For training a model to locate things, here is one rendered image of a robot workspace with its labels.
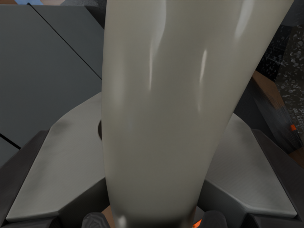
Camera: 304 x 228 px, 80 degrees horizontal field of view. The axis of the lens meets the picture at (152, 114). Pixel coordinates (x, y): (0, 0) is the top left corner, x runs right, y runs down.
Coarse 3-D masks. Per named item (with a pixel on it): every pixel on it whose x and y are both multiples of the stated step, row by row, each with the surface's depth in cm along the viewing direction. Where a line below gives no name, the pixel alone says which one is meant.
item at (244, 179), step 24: (240, 120) 9; (240, 144) 7; (216, 168) 6; (240, 168) 6; (264, 168) 6; (216, 192) 6; (240, 192) 5; (264, 192) 5; (240, 216) 5; (288, 216) 5
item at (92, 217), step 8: (88, 216) 5; (96, 216) 5; (104, 216) 5; (208, 216) 5; (216, 216) 5; (224, 216) 5; (88, 224) 5; (96, 224) 5; (104, 224) 5; (200, 224) 5; (208, 224) 5; (216, 224) 5; (224, 224) 5
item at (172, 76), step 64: (128, 0) 2; (192, 0) 2; (256, 0) 2; (128, 64) 3; (192, 64) 2; (256, 64) 3; (128, 128) 3; (192, 128) 3; (128, 192) 4; (192, 192) 4
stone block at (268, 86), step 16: (288, 16) 44; (288, 32) 40; (272, 48) 44; (288, 48) 39; (272, 64) 43; (288, 64) 39; (256, 80) 53; (272, 80) 41; (288, 80) 39; (256, 96) 66; (272, 96) 48; (288, 96) 41; (272, 112) 58; (288, 112) 44; (272, 128) 73; (288, 128) 52; (288, 144) 63
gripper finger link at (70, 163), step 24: (96, 96) 10; (72, 120) 8; (96, 120) 8; (48, 144) 7; (72, 144) 7; (96, 144) 7; (48, 168) 6; (72, 168) 6; (96, 168) 6; (24, 192) 5; (48, 192) 5; (72, 192) 5; (96, 192) 6; (24, 216) 5; (48, 216) 5; (72, 216) 5
